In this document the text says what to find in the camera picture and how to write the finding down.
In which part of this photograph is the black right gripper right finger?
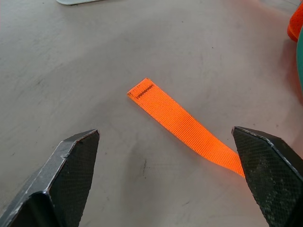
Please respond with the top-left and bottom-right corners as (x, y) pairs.
(231, 126), (303, 227)

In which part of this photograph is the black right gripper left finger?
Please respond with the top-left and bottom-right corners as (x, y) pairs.
(0, 129), (100, 227)

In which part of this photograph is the pale flat object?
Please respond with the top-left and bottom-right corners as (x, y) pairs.
(55, 0), (100, 6)

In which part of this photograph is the orange webbing strap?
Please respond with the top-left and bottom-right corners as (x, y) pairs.
(126, 2), (303, 178)

